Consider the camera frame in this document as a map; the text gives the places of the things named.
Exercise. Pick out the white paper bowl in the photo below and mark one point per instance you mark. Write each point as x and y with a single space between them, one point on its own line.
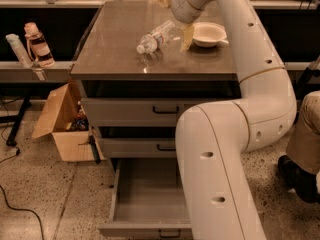
208 35

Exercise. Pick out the grey shelf rail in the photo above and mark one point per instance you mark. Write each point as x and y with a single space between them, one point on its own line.
14 72

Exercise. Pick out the clear plastic water bottle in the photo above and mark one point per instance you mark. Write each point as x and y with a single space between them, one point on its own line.
155 39

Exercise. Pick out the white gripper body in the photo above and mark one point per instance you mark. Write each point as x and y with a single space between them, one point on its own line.
180 4

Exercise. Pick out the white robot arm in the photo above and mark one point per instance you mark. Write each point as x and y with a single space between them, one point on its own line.
210 137

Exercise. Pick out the grey open bottom drawer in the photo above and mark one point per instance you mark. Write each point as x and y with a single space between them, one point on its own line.
147 202

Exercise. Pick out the white cylindrical bottle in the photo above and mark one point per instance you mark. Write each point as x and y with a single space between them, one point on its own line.
19 50

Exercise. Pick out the grey middle drawer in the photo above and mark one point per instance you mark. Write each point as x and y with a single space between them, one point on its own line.
137 147

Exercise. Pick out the grey top drawer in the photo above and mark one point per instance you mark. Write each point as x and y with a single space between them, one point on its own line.
121 112

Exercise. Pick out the grey metal drawer cabinet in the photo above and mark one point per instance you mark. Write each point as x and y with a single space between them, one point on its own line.
109 66

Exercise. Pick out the black table leg left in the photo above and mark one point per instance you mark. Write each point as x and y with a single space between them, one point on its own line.
17 119

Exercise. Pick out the open cardboard box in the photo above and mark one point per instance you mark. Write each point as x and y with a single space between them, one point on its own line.
64 119

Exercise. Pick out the pink reusable drink bottle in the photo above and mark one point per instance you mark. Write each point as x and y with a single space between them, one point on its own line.
37 46

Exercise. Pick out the person's black shoe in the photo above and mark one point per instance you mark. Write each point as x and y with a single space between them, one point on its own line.
304 183

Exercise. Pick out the person's tan trouser leg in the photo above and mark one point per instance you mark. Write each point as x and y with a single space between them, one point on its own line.
304 145

